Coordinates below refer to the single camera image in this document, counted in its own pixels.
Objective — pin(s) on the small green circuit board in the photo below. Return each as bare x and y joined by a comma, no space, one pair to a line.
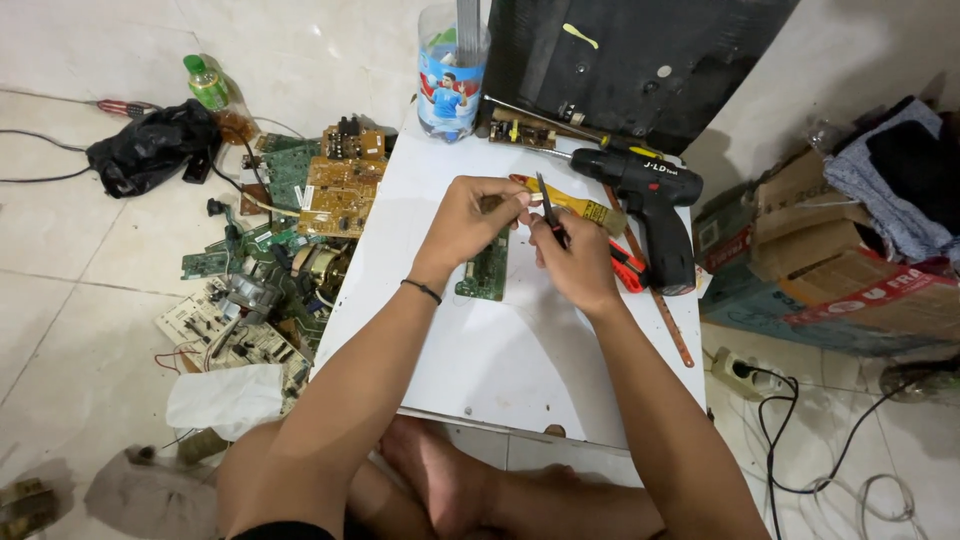
486,274

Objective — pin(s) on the person's left hand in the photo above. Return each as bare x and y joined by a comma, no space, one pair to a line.
457,225

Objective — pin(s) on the person's legs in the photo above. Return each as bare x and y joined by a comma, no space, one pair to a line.
465,487

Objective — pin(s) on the clear plastic bottle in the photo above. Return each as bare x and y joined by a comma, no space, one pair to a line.
919,379

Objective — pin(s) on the small brown circuit board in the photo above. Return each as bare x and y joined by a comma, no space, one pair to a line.
521,135

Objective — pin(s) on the orange utility knife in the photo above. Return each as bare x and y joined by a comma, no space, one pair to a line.
628,270

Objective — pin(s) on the white power strip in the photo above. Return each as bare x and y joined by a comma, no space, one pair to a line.
739,371

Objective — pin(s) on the clear plastic jar blue label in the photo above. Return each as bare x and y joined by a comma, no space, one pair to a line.
448,90

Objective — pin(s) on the heap of circuit boards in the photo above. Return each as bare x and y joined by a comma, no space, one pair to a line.
300,247

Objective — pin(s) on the rusty hacksaw blade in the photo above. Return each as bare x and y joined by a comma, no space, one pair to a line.
671,330

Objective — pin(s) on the person's right hand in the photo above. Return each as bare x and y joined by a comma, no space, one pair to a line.
581,262

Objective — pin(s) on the black wristband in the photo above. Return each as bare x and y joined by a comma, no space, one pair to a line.
422,289

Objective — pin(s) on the black plastic bag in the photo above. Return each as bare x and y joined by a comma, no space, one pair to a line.
154,150

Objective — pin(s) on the white plastic bag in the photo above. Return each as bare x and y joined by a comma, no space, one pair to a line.
225,397

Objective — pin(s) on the heap of cardboard boxes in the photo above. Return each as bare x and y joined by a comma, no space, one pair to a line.
817,277

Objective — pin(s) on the black tweezers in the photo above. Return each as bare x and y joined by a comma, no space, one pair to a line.
551,214

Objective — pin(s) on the black plastic appliance casing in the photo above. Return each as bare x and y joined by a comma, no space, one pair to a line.
645,60

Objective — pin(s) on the green plastic bottle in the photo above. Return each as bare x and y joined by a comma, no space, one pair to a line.
207,84

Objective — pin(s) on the heap of clothes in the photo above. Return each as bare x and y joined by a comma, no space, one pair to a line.
892,180

